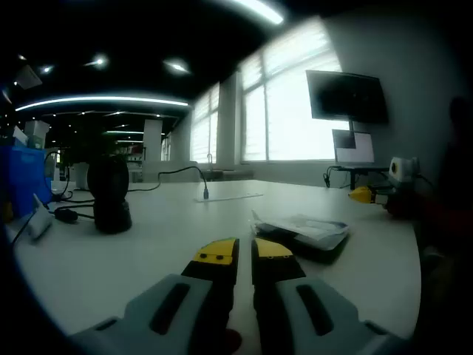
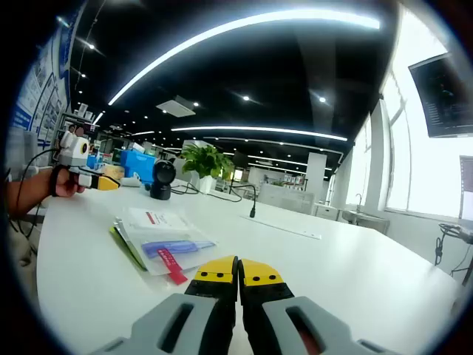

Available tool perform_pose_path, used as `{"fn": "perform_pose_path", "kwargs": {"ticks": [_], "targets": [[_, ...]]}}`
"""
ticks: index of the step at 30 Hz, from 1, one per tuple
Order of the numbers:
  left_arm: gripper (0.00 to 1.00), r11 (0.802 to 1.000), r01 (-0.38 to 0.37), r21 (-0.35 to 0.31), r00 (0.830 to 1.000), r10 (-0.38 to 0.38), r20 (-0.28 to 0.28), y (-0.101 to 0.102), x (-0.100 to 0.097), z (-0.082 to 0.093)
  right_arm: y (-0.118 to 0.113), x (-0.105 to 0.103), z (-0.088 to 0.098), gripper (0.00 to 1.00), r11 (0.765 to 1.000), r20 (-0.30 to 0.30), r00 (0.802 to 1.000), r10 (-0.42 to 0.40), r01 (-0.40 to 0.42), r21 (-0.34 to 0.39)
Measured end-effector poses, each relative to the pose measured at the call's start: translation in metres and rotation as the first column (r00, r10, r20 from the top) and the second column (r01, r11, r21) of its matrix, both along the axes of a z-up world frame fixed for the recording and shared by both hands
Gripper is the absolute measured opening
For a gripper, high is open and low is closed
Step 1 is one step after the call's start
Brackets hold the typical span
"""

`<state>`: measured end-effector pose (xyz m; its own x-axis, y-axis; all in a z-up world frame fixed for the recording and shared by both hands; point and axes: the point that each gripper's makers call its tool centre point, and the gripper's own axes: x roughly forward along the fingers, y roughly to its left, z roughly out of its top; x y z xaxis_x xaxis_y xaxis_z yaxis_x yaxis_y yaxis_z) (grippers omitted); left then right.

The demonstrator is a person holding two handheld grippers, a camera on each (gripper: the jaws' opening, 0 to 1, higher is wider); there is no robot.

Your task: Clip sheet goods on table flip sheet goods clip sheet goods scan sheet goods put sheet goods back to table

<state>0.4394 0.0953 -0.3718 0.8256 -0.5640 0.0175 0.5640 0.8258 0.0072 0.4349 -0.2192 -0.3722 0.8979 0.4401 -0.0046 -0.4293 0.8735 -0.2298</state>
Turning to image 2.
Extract grey storage shelf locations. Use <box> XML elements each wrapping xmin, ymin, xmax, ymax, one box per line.
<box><xmin>57</xmin><ymin>102</ymin><xmax>103</xmax><ymax>152</ymax></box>

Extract white small cabinet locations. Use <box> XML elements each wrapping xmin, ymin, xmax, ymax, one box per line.
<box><xmin>313</xmin><ymin>202</ymin><xmax>339</xmax><ymax>222</ymax></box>

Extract black scanner cable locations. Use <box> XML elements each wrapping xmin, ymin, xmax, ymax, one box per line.
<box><xmin>169</xmin><ymin>181</ymin><xmax>203</xmax><ymax>197</ymax></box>

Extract clear blue sheet goods packet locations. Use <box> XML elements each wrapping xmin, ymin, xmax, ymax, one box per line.
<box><xmin>114</xmin><ymin>206</ymin><xmax>220</xmax><ymax>286</ymax></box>

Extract person's beige trousers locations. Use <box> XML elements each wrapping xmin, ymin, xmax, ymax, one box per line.
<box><xmin>7</xmin><ymin>217</ymin><xmax>41</xmax><ymax>297</ymax></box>

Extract white table cable cover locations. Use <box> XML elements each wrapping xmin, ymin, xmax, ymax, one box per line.
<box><xmin>239</xmin><ymin>214</ymin><xmax>322</xmax><ymax>240</ymax></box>

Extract black wall monitor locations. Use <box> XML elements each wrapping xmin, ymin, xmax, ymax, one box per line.
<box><xmin>408</xmin><ymin>53</ymin><xmax>473</xmax><ymax>138</ymax></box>

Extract blue white wall poster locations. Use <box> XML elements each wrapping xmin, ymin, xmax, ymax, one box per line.
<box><xmin>10</xmin><ymin>10</ymin><xmax>73</xmax><ymax>145</ymax></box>

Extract steel sink with faucet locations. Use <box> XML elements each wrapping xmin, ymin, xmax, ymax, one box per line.
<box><xmin>341</xmin><ymin>193</ymin><xmax>392</xmax><ymax>234</ymax></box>

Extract long ceiling light strip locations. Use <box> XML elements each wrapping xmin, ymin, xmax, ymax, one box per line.
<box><xmin>108</xmin><ymin>9</ymin><xmax>381</xmax><ymax>107</ymax></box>
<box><xmin>170</xmin><ymin>125</ymin><xmax>349</xmax><ymax>143</ymax></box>

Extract person's left hand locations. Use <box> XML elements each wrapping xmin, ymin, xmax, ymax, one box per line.
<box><xmin>51</xmin><ymin>168</ymin><xmax>88</xmax><ymax>199</ymax></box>

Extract green black sheet goods packet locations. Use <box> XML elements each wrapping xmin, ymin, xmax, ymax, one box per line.
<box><xmin>109</xmin><ymin>217</ymin><xmax>149</xmax><ymax>273</ymax></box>

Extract blue cardboard box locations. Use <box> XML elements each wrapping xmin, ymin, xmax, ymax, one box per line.
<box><xmin>120</xmin><ymin>149</ymin><xmax>156</xmax><ymax>178</ymax></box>

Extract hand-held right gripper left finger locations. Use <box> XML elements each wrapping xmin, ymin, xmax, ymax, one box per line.
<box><xmin>88</xmin><ymin>254</ymin><xmax>239</xmax><ymax>355</ymax></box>

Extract black cable bundle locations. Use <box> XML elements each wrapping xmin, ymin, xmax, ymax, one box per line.
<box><xmin>432</xmin><ymin>235</ymin><xmax>446</xmax><ymax>267</ymax></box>

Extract ceiling air vent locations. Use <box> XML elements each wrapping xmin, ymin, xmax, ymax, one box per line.
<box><xmin>155</xmin><ymin>95</ymin><xmax>197</xmax><ymax>118</ymax></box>

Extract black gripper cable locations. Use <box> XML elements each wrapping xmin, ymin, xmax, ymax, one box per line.
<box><xmin>5</xmin><ymin>147</ymin><xmax>62</xmax><ymax>240</ymax></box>

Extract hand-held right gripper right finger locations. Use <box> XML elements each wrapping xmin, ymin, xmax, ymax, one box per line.
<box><xmin>238</xmin><ymin>257</ymin><xmax>398</xmax><ymax>355</ymax></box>

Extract yellow cardboard box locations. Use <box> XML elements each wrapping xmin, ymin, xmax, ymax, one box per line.
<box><xmin>100</xmin><ymin>164</ymin><xmax>126</xmax><ymax>179</ymax></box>

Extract white low partition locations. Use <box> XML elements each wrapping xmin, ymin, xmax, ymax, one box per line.
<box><xmin>256</xmin><ymin>183</ymin><xmax>316</xmax><ymax>214</ymax></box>

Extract black gooseneck cable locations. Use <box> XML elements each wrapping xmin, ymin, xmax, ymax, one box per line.
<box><xmin>228</xmin><ymin>183</ymin><xmax>259</xmax><ymax>219</ymax></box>

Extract green potted plant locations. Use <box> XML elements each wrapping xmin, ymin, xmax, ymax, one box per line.
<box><xmin>179</xmin><ymin>143</ymin><xmax>237</xmax><ymax>195</ymax></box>

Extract black hand strap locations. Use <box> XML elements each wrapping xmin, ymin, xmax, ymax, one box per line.
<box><xmin>50</xmin><ymin>165</ymin><xmax>67</xmax><ymax>197</ymax></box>

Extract black barcode scanner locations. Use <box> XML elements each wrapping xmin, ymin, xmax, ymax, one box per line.
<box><xmin>149</xmin><ymin>158</ymin><xmax>175</xmax><ymax>203</ymax></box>

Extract white table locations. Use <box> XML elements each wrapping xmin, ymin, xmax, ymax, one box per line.
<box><xmin>35</xmin><ymin>177</ymin><xmax>470</xmax><ymax>355</ymax></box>

